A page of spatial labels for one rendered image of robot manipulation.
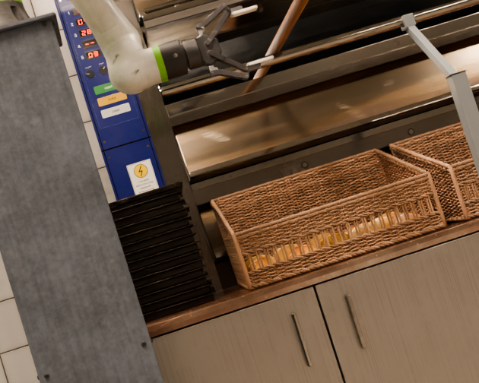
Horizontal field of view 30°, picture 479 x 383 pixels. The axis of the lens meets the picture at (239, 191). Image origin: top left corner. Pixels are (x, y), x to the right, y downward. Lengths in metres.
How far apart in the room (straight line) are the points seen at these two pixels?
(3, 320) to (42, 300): 1.26
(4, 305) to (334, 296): 1.05
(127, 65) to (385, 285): 0.85
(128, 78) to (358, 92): 0.94
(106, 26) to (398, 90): 1.06
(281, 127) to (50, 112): 1.36
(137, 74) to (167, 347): 0.68
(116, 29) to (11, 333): 1.02
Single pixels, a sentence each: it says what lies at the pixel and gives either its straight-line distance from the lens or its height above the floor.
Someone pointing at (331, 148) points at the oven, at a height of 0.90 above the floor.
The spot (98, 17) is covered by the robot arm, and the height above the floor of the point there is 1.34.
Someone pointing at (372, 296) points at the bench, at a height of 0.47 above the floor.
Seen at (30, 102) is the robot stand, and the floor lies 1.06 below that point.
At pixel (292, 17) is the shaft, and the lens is 2.18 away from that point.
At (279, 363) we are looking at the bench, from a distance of 2.30.
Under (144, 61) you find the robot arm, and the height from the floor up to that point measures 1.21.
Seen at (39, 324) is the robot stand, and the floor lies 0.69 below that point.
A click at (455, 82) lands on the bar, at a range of 2.38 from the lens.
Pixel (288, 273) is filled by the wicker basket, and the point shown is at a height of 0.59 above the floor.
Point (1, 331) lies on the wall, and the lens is 2.85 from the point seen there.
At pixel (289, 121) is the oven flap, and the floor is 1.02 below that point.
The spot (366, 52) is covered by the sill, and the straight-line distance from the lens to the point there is 2.96.
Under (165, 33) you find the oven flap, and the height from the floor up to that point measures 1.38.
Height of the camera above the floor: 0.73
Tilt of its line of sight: 2 degrees up
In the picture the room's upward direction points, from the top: 18 degrees counter-clockwise
